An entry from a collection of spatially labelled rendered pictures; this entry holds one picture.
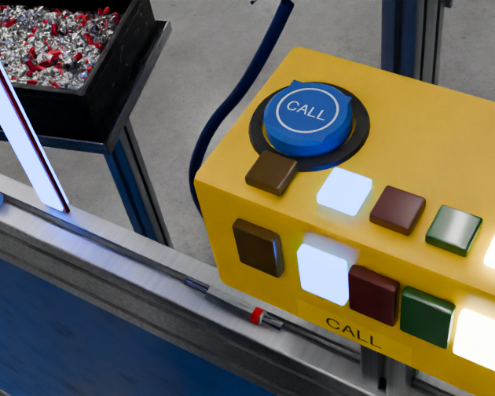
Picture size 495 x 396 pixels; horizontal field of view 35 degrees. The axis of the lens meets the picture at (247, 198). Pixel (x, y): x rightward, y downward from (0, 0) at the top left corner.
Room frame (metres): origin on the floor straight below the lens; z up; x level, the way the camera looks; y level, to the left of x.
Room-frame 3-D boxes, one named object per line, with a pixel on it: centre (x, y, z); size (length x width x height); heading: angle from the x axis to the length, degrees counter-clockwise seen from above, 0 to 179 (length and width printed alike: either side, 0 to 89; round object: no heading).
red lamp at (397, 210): (0.19, -0.06, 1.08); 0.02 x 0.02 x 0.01; 51
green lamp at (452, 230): (0.17, -0.08, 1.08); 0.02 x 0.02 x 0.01; 51
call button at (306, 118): (0.25, -0.03, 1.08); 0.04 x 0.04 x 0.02
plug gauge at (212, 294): (0.29, 0.02, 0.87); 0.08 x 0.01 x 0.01; 49
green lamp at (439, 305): (0.16, -0.06, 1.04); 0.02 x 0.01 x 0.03; 51
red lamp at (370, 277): (0.17, -0.04, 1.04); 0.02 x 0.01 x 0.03; 51
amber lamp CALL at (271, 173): (0.22, -0.01, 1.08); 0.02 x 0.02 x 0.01; 51
